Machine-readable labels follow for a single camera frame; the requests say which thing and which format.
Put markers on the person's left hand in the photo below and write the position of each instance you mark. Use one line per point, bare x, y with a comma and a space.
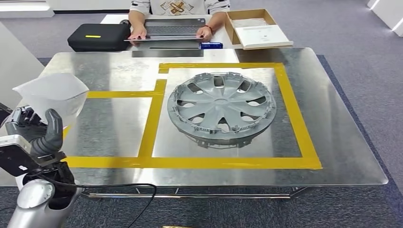
205, 34

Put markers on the person's right hand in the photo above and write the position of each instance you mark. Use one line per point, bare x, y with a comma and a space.
138, 33

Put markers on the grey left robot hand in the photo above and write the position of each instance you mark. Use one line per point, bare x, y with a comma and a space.
52, 138

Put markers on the white plastic shell part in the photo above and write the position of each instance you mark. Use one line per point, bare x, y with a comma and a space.
53, 94

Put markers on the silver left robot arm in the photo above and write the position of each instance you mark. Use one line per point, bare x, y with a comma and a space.
34, 201

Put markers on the person's left forearm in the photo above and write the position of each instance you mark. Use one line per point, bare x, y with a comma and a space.
217, 20

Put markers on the person's right forearm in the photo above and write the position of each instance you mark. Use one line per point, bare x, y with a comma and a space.
137, 19

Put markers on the stainless steel workbench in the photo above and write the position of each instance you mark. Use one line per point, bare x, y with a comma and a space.
330, 126

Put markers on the small blue box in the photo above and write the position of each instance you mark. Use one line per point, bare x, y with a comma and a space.
212, 45

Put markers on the black computer mouse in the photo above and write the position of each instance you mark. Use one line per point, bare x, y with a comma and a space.
125, 23

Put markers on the brown cardboard box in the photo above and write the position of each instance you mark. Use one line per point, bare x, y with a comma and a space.
230, 28

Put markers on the grey laptop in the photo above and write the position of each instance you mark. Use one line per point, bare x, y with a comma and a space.
173, 28

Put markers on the person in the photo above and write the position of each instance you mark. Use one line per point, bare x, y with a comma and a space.
179, 6

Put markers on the black zip case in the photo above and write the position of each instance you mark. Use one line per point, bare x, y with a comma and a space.
100, 42

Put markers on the clear plastic bag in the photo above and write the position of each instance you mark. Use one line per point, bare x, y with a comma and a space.
248, 22

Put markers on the grey wheel hubcap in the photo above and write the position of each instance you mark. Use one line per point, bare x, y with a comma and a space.
220, 104

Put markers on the white lit plinth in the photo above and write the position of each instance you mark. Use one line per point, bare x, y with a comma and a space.
387, 12
25, 9

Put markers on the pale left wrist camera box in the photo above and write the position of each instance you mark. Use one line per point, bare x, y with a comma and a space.
14, 157

